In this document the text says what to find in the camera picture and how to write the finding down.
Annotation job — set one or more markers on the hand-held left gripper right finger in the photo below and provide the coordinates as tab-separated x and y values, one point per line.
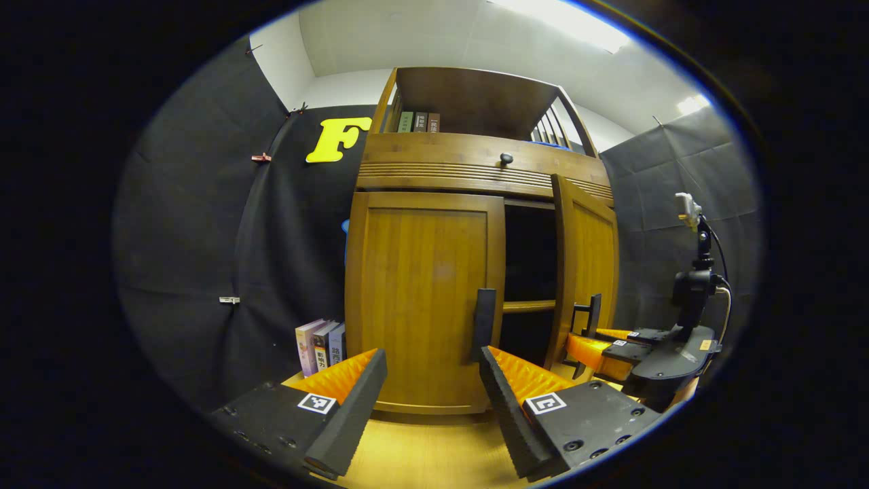
506	414

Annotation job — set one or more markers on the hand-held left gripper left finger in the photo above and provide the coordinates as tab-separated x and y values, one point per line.
353	414

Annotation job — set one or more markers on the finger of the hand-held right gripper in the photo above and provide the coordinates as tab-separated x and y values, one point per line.
648	335
618	350

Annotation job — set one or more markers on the wooden double-door shoe cabinet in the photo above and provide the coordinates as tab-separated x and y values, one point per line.
475	102

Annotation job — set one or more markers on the blue purple book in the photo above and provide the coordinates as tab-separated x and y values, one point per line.
337	346

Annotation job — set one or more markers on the dark book with yellow label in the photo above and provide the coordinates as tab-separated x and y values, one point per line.
321	350

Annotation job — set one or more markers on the pink purple book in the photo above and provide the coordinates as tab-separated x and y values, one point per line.
305	346

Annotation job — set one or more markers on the black backdrop cloth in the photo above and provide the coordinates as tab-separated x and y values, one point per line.
190	238
665	176

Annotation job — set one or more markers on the blue flat object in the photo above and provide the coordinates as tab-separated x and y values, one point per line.
550	145

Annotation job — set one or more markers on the small ceiling light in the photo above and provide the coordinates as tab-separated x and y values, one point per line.
692	104

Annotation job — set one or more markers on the wooden drawer with black knob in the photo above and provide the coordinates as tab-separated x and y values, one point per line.
441	153

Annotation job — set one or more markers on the red clip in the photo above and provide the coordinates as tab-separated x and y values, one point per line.
261	158

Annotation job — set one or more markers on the brown book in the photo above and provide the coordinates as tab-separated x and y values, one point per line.
433	123

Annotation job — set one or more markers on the dark grey book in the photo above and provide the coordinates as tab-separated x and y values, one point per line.
420	122

